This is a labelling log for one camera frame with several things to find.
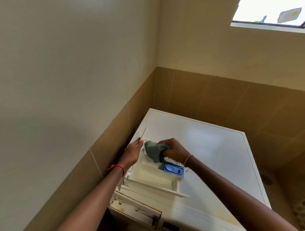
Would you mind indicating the person's right hand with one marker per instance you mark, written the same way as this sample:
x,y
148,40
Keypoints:
x,y
175,150

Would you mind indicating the person's left hand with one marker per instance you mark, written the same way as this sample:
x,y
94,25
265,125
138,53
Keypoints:
x,y
131,154

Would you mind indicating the person's left thumb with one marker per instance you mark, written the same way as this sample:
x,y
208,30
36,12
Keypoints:
x,y
141,142

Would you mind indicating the person's right fingers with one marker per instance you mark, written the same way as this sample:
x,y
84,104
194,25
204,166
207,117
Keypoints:
x,y
165,145

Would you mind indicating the grey cleaning cloth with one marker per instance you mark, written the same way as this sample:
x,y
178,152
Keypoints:
x,y
153,150

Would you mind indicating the white detergent drawer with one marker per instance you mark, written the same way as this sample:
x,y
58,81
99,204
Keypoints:
x,y
147,177

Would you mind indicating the person's right forearm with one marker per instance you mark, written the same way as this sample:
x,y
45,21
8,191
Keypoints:
x,y
236,197

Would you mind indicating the person's left forearm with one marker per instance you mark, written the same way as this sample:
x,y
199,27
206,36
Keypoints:
x,y
95,202

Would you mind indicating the blue drawer insert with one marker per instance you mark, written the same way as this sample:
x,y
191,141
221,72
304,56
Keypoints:
x,y
172,169

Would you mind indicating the red wrist thread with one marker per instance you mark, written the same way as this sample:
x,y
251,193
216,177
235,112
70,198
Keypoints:
x,y
118,167

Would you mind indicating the white washing machine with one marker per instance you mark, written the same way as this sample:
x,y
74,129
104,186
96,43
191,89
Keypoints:
x,y
214,152

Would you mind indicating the blue green hanging item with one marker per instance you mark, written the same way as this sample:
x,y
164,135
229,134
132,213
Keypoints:
x,y
261,19

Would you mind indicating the white hanging cloth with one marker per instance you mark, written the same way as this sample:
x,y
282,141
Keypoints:
x,y
289,15

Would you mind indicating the window with white frame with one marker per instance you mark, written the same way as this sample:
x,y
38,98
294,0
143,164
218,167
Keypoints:
x,y
269,14

